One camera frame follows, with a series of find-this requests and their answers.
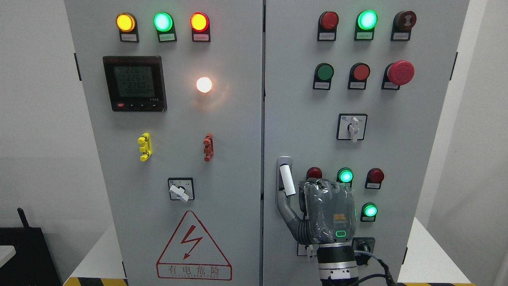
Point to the dark red indicator light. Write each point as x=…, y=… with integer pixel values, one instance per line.
x=313, y=174
x=374, y=178

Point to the grey right cabinet door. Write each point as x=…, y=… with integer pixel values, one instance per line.
x=301, y=122

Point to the dark red buzzer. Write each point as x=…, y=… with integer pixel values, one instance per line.
x=403, y=23

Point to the red terminal clip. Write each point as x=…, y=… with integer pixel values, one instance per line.
x=208, y=142

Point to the black digital power meter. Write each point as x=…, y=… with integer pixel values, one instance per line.
x=135, y=83

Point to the grey cabinet door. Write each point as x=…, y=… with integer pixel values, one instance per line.
x=227, y=188
x=301, y=122

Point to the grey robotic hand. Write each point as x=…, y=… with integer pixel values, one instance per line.
x=330, y=211

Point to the red electrical hazard warning sticker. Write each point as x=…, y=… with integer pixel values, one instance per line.
x=191, y=253

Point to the green indicator light top left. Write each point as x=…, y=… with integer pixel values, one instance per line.
x=165, y=27

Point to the white selector switch left door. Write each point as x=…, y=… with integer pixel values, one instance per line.
x=181, y=189

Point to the grey left cabinet door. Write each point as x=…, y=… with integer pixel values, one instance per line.
x=227, y=188

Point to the red indicator light top right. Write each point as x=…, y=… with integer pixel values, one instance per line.
x=327, y=26

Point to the yellow indicator light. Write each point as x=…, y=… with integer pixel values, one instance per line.
x=128, y=28

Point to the white selector switch upper right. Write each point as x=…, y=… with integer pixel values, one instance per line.
x=351, y=127

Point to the green push button upper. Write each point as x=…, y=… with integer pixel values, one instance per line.
x=322, y=76

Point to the green lit indicator light middle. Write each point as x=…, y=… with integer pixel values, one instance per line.
x=345, y=175

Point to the red push button upper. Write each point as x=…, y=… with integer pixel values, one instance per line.
x=358, y=76

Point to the red emergency stop mushroom button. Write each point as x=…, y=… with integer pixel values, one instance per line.
x=397, y=74

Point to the dark red indicator light right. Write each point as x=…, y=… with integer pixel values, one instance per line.
x=374, y=178

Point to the dark red indicator light left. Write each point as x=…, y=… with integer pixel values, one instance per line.
x=313, y=174

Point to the green lit push button lower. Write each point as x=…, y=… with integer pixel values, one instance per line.
x=368, y=212

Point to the yellow terminal clip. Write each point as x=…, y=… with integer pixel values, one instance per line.
x=144, y=146

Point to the black rotary selector switch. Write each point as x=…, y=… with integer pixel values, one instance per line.
x=363, y=244

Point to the black equipment box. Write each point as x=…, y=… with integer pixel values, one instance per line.
x=32, y=264

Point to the white selector switch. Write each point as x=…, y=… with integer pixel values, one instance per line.
x=306, y=251
x=351, y=127

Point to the white lit indicator light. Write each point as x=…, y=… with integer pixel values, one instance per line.
x=204, y=84

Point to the silver cabinet door handle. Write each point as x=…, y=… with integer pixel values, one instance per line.
x=284, y=180

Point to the large green lit indicator light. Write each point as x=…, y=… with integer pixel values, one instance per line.
x=365, y=25

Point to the white selector switch lower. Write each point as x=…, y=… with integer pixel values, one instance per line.
x=306, y=251

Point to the red lit indicator light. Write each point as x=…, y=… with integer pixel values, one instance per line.
x=200, y=25

